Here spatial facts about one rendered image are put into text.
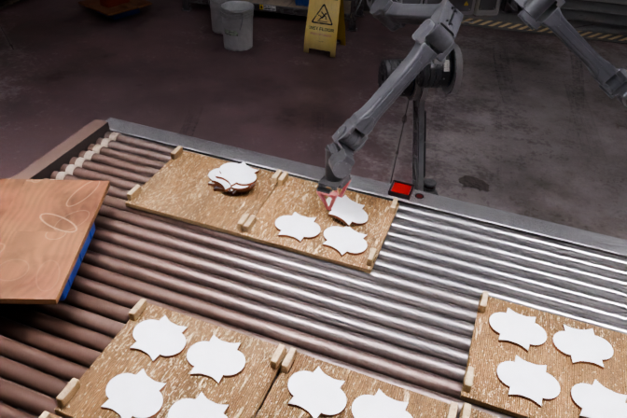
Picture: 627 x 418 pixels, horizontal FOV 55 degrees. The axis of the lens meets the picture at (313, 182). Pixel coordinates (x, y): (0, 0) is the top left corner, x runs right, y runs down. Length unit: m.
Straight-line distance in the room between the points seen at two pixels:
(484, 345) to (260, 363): 0.56
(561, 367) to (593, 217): 2.33
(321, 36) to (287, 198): 3.53
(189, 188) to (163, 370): 0.74
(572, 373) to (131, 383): 1.04
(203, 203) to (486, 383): 1.01
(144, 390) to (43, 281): 0.39
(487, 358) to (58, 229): 1.18
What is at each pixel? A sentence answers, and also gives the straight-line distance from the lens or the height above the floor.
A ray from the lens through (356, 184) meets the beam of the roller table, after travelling 2.12.
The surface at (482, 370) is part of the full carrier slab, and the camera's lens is 1.57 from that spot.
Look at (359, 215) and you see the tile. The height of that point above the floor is 0.95.
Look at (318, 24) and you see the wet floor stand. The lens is 5.41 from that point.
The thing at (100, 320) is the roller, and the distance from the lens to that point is 1.68.
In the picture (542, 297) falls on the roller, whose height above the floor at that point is 0.92.
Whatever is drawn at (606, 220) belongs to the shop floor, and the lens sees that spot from 3.91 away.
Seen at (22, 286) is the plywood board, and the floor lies 1.04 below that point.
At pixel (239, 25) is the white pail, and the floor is 0.24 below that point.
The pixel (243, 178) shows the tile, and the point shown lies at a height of 0.99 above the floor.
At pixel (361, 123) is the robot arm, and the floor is 1.26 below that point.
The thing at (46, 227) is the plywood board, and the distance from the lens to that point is 1.82.
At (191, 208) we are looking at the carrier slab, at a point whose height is 0.94.
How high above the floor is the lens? 2.12
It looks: 35 degrees down
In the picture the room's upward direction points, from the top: 3 degrees clockwise
